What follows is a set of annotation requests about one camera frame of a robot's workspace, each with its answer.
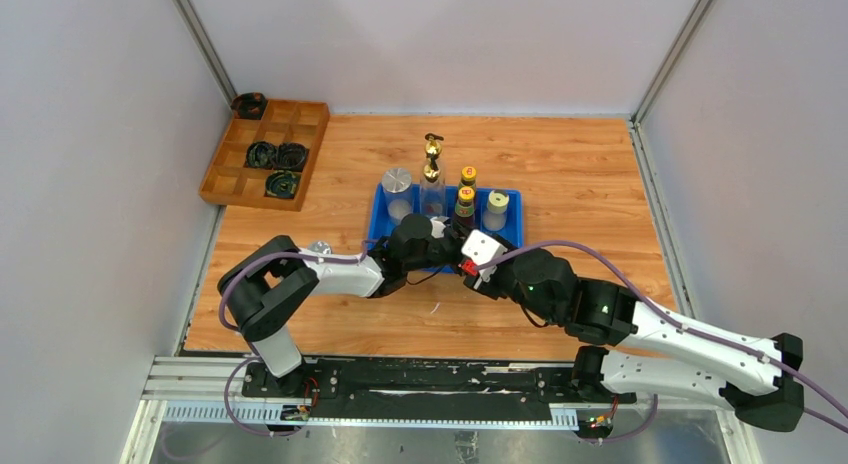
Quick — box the jar with pale yellow lid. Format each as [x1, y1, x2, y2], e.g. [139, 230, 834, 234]
[482, 189, 510, 232]

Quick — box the red label sauce bottle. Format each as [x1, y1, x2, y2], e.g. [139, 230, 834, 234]
[459, 166, 478, 190]

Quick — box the jar with silver lid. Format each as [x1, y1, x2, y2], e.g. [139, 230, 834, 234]
[380, 167, 413, 225]

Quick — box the green label sauce bottle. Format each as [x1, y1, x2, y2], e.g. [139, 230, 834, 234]
[452, 186, 476, 229]

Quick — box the wooden compartment tray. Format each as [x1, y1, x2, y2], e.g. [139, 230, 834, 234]
[199, 93, 330, 211]

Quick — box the white bead jar blue label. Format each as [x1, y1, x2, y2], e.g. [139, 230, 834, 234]
[308, 240, 333, 255]

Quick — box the dark coiled roll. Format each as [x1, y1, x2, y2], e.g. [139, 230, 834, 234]
[264, 170, 301, 200]
[275, 142, 309, 172]
[245, 141, 278, 169]

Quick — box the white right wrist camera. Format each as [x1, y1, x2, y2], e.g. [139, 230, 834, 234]
[459, 229, 510, 281]

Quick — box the aluminium frame rail front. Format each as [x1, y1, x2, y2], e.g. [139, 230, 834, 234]
[121, 356, 760, 463]

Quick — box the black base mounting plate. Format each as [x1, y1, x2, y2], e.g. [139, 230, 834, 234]
[238, 357, 636, 423]

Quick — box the dark coiled roll upper right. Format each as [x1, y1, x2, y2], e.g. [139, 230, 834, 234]
[275, 142, 309, 172]

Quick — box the glass bottle with brown sauce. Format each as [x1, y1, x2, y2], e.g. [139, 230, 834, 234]
[424, 133, 444, 172]

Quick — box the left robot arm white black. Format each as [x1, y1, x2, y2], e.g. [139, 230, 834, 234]
[217, 214, 471, 397]

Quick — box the blue plastic divided bin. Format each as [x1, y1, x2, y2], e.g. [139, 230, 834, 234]
[366, 184, 524, 280]

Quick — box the dark coiled roll upper left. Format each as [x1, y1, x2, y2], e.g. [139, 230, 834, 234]
[245, 141, 278, 169]

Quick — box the clear glass oil bottle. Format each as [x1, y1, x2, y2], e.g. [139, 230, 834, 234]
[419, 164, 446, 217]

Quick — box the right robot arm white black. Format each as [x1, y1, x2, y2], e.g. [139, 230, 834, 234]
[459, 237, 805, 432]

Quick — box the dark coiled roll lower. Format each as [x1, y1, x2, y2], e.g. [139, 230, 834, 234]
[264, 170, 301, 200]

